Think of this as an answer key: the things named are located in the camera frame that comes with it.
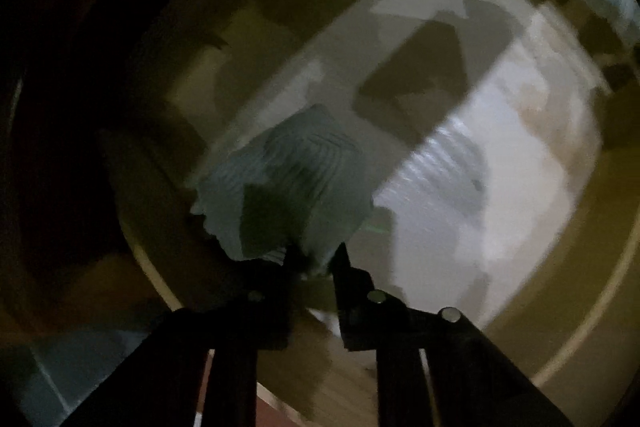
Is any grey honeycomb underwear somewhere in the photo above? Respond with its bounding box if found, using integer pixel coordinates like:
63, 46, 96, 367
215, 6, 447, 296
189, 103, 375, 278

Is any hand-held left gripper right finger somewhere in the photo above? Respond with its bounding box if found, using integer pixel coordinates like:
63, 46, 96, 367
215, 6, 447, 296
330, 242, 576, 427

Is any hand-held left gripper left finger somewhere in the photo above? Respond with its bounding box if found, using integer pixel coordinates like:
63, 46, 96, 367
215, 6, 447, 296
60, 247, 296, 427

